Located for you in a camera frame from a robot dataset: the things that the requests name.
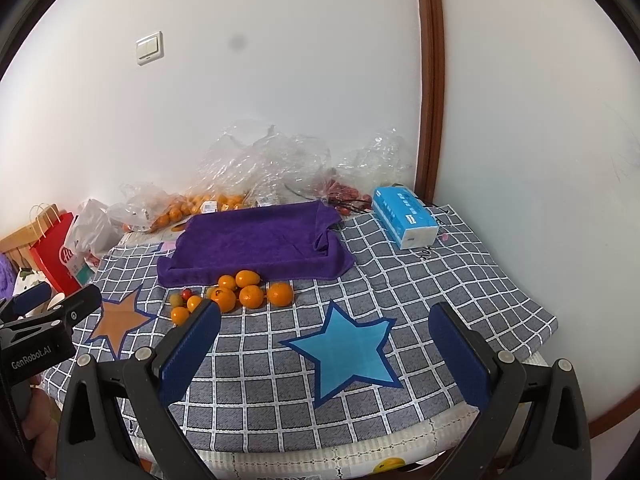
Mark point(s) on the purple towel tray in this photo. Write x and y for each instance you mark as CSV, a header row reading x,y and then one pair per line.
x,y
280,243

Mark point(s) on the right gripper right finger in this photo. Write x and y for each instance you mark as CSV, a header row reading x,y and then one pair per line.
x,y
554,440

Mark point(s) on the white plastic bag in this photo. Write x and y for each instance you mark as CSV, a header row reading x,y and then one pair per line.
x,y
92,233

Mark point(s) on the grey checked tablecloth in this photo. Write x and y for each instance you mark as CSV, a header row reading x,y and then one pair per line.
x,y
254,393

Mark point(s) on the white wall switch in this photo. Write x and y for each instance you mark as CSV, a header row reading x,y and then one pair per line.
x,y
150,48

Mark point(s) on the mandarin orange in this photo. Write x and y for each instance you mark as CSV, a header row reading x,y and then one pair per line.
x,y
280,294
252,297

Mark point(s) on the person's left hand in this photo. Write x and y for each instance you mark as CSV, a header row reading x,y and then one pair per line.
x,y
41,429

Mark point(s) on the clear bag of red fruit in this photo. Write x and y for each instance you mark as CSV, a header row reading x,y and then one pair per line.
x,y
387,159

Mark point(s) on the bag of small oranges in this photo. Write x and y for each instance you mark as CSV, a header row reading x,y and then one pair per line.
x,y
147,208

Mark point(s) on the brown wooden door frame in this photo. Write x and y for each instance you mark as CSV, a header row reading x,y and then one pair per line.
x,y
433,77

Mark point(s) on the oval orange kumquat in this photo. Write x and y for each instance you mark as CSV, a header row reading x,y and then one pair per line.
x,y
247,278

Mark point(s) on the large stemmed orange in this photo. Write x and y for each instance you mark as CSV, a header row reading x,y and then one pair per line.
x,y
225,299

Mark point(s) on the blue tissue pack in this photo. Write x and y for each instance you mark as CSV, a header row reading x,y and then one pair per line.
x,y
405,218

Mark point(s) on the clear bag of kumquats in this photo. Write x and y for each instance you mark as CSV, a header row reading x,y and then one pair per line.
x,y
258,165

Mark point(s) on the round orange kumquat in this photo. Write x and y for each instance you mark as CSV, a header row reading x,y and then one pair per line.
x,y
227,281

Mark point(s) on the red paper shopping bag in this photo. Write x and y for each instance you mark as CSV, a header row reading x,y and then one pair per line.
x,y
51,226

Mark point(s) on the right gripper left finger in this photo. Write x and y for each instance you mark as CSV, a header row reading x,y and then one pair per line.
x,y
93,441

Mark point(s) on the small orange kumquat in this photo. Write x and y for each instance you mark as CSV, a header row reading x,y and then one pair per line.
x,y
193,302

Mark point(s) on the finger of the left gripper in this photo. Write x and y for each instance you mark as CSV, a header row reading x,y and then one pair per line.
x,y
75,308
31,298

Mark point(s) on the small orange tomato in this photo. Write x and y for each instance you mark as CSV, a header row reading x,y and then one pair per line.
x,y
179,315

